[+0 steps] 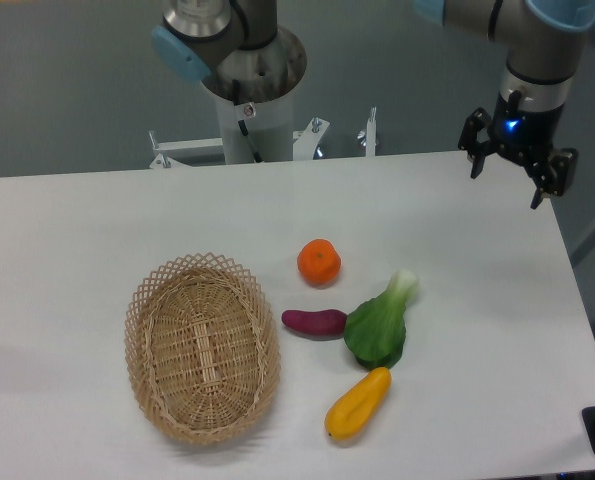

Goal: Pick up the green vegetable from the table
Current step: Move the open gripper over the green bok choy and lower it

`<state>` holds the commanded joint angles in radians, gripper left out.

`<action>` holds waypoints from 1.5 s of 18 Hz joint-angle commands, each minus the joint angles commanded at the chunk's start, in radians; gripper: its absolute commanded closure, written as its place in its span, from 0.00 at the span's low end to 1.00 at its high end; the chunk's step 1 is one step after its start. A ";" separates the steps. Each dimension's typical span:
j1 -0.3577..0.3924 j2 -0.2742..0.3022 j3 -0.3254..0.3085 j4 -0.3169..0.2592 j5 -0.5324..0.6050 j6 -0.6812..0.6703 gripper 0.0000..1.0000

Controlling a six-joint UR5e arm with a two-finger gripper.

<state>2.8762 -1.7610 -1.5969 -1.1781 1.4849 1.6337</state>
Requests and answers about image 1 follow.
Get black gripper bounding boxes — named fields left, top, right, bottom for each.
left=458, top=95, right=579, bottom=209

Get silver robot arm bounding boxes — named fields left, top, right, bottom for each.
left=151, top=1, right=595, bottom=206

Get green bok choy vegetable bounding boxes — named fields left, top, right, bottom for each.
left=343, top=269, right=419, bottom=370

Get orange tangerine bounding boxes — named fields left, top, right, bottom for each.
left=297, top=239, right=342, bottom=286

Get purple sweet potato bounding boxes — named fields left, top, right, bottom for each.
left=281, top=309, right=347, bottom=337

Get yellow papaya fruit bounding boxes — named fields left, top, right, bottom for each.
left=324, top=367, right=392, bottom=441

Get woven wicker basket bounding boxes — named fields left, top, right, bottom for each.
left=124, top=253, right=281, bottom=445

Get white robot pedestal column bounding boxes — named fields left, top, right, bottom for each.
left=213, top=94, right=294, bottom=163

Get black cable on pedestal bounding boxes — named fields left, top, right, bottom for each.
left=231, top=79, right=266, bottom=164

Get white metal mounting frame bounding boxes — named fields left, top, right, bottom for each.
left=149, top=106, right=380, bottom=169

